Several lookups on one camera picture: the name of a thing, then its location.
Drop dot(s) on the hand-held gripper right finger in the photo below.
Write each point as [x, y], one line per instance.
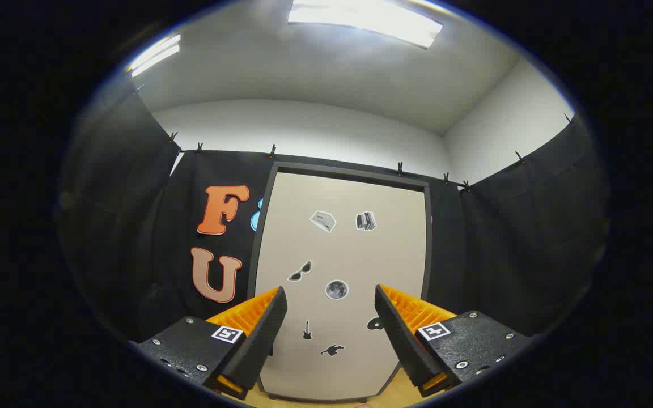
[403, 340]

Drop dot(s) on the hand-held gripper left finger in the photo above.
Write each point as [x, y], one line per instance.
[258, 340]

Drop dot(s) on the beige shoe cabinet door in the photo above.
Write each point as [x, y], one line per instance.
[338, 249]

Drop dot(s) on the dark grey shoe cabinet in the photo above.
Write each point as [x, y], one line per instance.
[355, 171]

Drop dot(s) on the black backdrop cloth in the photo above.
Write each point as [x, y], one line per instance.
[502, 255]

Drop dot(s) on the row of black clips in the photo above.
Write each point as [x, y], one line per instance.
[400, 168]

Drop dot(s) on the small ceiling light panel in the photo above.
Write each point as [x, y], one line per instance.
[153, 55]

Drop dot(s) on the large ceiling light panel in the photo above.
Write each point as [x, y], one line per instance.
[366, 20]

